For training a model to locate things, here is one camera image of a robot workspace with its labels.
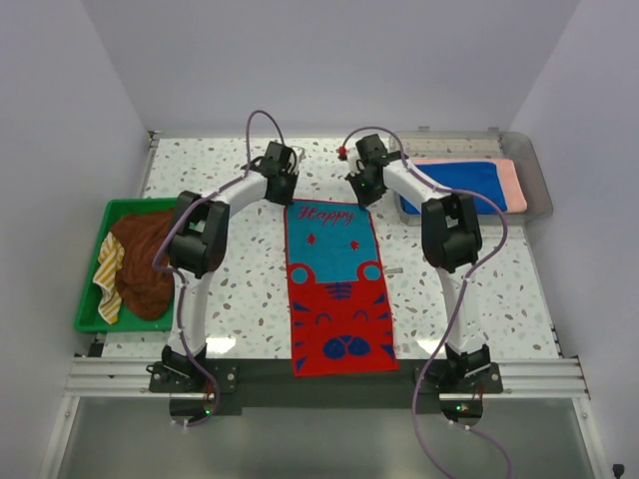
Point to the aluminium frame rail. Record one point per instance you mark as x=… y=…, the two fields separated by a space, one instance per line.
x=248 y=310

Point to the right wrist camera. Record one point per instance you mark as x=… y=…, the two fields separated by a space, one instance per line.
x=347 y=154

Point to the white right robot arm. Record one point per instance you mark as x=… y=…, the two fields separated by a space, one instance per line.
x=450 y=239

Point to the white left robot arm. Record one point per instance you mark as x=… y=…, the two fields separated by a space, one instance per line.
x=196 y=246

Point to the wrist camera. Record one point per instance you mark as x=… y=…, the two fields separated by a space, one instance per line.
x=347 y=154
x=300 y=154

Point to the brown towel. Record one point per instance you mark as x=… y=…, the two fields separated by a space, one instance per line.
x=146 y=291

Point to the green plastic bin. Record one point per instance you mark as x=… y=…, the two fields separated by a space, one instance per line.
x=88 y=319

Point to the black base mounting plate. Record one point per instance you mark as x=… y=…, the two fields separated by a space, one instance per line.
x=270 y=383

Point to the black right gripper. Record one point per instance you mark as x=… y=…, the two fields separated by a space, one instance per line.
x=364 y=200

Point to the pink towel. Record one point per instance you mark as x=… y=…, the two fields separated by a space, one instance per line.
x=516 y=201

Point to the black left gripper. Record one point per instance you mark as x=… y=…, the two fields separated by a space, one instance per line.
x=292 y=175

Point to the blue towel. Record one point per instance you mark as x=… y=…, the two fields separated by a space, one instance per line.
x=479 y=177

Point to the red patterned towel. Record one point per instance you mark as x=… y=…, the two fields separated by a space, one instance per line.
x=341 y=319

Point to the clear plastic container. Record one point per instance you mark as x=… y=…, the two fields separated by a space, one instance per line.
x=427 y=146

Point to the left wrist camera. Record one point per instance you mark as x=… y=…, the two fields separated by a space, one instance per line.
x=300 y=154

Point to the yellow striped towel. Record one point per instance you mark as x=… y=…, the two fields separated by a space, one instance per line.
x=110 y=261

